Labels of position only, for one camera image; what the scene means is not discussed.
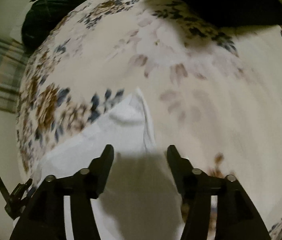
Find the floral bed blanket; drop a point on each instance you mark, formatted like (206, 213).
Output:
(214, 94)

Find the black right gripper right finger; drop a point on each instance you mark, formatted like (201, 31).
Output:
(236, 215)

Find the white cloth garment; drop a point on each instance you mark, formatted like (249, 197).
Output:
(140, 200)

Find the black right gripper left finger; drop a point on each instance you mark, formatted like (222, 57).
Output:
(61, 208)

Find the dark green quilt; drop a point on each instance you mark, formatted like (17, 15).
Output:
(42, 18)

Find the green striped curtain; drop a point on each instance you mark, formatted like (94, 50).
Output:
(13, 60)

